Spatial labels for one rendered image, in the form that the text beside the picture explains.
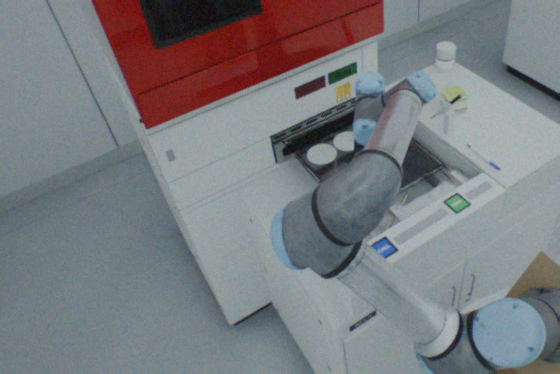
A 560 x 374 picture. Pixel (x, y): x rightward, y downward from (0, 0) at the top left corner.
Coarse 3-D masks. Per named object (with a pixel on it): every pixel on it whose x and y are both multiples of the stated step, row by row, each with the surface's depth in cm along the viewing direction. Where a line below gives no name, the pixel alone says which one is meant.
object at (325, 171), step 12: (336, 132) 176; (312, 144) 172; (300, 156) 168; (336, 156) 167; (348, 156) 166; (408, 156) 164; (420, 156) 164; (312, 168) 163; (324, 168) 163; (336, 168) 163; (408, 168) 160; (420, 168) 160; (432, 168) 159; (324, 180) 159; (408, 180) 156
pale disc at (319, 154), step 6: (318, 144) 172; (324, 144) 172; (312, 150) 170; (318, 150) 170; (324, 150) 170; (330, 150) 169; (312, 156) 168; (318, 156) 167; (324, 156) 167; (330, 156) 167; (312, 162) 166; (318, 162) 165; (324, 162) 165
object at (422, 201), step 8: (440, 184) 156; (448, 184) 156; (432, 192) 154; (440, 192) 154; (416, 200) 152; (424, 200) 152; (432, 200) 152; (408, 208) 150; (416, 208) 150; (384, 224) 146
